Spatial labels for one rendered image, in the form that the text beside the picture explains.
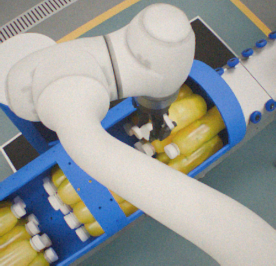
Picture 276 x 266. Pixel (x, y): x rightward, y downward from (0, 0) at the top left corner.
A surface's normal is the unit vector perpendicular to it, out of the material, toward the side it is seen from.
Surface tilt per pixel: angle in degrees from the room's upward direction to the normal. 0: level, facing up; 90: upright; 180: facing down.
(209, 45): 0
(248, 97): 0
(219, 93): 10
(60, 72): 18
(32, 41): 0
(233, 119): 42
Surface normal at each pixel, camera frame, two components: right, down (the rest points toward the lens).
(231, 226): -0.33, -0.49
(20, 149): 0.02, -0.34
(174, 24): 0.22, -0.21
